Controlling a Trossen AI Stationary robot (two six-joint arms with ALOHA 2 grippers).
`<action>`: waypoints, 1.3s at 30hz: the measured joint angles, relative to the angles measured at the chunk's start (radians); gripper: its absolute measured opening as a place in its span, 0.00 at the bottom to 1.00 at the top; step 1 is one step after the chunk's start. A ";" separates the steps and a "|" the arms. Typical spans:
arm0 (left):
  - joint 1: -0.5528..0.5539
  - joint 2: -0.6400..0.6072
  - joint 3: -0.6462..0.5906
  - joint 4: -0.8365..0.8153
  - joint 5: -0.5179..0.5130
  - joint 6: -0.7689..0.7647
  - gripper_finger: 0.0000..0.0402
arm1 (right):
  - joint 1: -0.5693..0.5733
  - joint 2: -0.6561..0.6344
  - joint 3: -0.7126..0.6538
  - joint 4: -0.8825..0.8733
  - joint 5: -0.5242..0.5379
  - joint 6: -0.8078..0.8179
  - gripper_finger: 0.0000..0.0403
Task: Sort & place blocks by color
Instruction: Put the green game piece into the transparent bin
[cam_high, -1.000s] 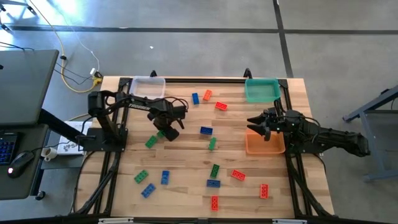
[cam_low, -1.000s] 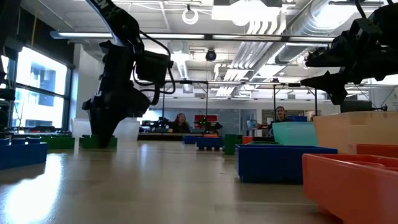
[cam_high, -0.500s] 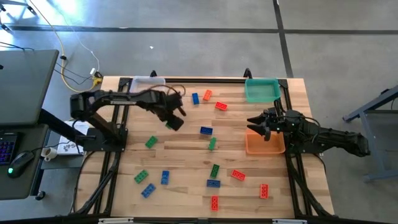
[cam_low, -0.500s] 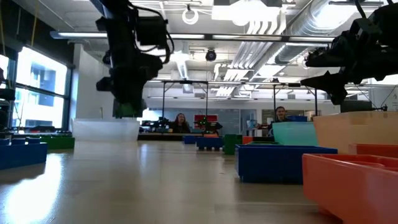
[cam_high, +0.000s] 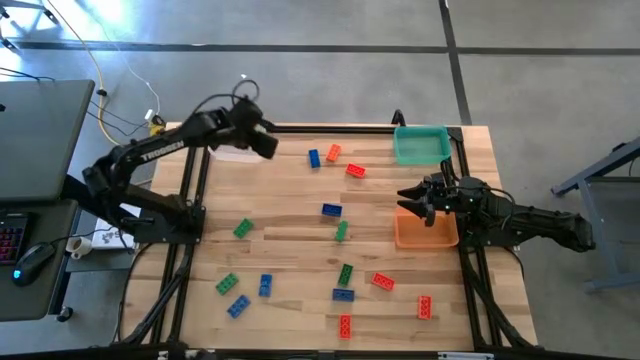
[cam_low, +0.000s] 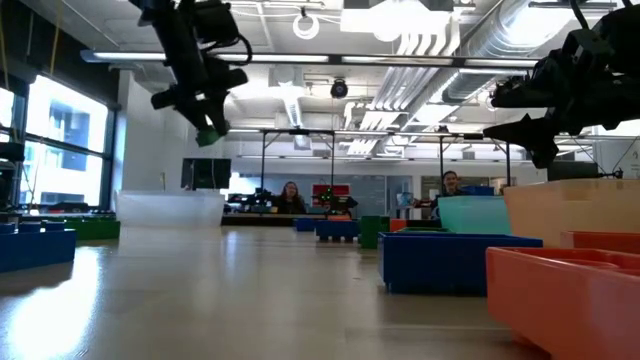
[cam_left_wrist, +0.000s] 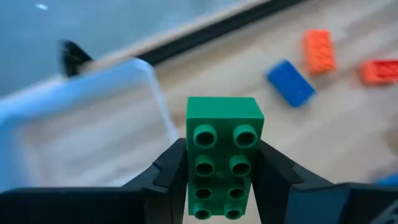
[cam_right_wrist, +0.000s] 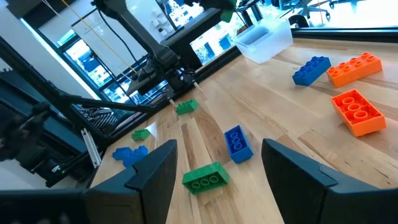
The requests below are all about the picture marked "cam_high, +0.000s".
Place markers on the red toy brick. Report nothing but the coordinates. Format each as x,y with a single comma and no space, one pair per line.
355,170
345,326
424,307
382,281

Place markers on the orange plastic bin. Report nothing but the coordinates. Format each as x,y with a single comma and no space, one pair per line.
430,235

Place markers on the backlit computer keyboard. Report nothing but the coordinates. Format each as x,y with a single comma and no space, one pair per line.
12,237

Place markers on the teal plastic bin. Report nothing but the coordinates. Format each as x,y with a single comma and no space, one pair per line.
422,145

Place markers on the white metal plate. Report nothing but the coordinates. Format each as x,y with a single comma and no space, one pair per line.
465,356

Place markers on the black computer mouse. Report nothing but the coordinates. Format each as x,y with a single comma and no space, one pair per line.
32,262

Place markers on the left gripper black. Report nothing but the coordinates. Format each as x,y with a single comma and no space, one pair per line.
265,145

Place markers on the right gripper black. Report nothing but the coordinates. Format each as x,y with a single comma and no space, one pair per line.
436,197

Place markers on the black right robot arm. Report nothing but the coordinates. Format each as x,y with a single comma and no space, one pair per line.
540,220

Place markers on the white printed paper sheet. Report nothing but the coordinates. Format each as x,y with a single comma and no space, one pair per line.
107,239

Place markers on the white mug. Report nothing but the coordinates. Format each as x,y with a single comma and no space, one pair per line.
80,246

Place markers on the blue plastic bin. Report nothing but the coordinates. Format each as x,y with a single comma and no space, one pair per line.
343,295

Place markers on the green toy brick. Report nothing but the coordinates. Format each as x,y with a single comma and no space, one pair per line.
227,283
345,274
341,231
243,228

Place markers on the blue toy brick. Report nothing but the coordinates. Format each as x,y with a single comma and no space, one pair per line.
265,285
314,158
332,210
239,306

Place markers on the clear plastic bin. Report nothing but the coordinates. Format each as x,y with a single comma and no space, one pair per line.
232,155

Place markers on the black caster wheel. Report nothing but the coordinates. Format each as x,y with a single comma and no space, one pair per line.
64,314

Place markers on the blue-grey metal table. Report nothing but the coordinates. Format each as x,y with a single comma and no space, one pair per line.
595,235

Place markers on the orange toy brick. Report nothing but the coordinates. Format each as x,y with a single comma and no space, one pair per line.
333,152

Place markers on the dark desk surface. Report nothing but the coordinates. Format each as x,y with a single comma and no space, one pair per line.
30,300

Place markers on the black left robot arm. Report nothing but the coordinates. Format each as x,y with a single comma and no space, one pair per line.
160,150

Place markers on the black aluminium table frame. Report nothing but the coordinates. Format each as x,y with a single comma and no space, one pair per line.
340,129

